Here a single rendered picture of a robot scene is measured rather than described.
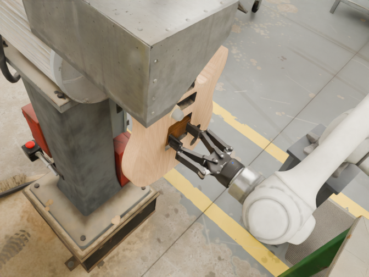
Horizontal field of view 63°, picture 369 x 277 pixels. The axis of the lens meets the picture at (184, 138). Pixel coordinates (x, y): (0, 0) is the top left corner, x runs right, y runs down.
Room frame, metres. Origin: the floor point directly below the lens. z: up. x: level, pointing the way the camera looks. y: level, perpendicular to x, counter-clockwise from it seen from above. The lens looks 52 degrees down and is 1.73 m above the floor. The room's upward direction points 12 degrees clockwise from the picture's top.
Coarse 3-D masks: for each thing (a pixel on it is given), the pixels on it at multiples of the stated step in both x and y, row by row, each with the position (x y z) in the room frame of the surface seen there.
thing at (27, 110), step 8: (0, 40) 0.64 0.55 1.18; (0, 48) 0.64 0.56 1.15; (0, 56) 0.64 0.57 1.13; (0, 64) 0.64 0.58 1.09; (8, 72) 0.65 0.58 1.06; (16, 72) 0.71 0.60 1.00; (8, 80) 0.65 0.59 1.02; (16, 80) 0.68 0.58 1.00; (24, 112) 0.72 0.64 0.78; (32, 112) 0.72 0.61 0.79; (32, 120) 0.68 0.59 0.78; (32, 128) 0.71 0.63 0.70; (40, 128) 0.67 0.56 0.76; (32, 136) 0.73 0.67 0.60; (40, 136) 0.68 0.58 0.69; (40, 144) 0.70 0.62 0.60; (48, 152) 0.67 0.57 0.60
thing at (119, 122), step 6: (114, 102) 0.78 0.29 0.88; (114, 108) 0.78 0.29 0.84; (120, 108) 0.80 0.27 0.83; (114, 114) 0.78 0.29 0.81; (120, 114) 0.80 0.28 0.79; (126, 114) 0.83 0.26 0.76; (114, 120) 0.77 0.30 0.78; (120, 120) 0.80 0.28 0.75; (126, 120) 0.82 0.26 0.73; (114, 126) 0.77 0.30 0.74; (120, 126) 0.80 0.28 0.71; (126, 126) 0.82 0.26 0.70; (114, 132) 0.77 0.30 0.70; (120, 132) 0.80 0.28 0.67
